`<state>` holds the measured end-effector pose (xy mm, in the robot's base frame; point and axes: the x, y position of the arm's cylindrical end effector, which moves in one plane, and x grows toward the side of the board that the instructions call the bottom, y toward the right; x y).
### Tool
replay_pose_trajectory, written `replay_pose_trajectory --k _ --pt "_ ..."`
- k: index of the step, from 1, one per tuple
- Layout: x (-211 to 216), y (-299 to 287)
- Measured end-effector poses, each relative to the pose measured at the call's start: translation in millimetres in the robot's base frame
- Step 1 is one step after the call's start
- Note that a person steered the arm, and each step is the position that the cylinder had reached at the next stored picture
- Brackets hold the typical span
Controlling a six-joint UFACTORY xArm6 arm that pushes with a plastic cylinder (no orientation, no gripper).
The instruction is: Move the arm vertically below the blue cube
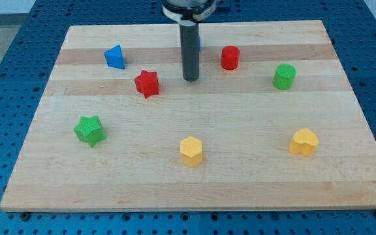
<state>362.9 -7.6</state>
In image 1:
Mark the blue cube block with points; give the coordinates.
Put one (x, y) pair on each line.
(200, 43)

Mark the yellow hexagon block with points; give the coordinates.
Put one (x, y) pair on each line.
(191, 151)

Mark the red star block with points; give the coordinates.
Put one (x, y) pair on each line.
(147, 83)

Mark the red cylinder block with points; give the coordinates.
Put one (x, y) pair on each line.
(230, 57)

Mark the wooden board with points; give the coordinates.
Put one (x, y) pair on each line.
(244, 122)

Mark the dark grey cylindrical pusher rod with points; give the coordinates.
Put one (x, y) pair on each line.
(190, 48)

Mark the blue triangular prism block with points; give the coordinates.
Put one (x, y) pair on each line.
(114, 57)

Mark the green star block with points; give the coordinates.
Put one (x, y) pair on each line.
(90, 130)

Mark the green cylinder block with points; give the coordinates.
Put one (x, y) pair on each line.
(284, 76)

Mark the yellow heart block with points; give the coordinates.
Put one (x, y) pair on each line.
(304, 142)

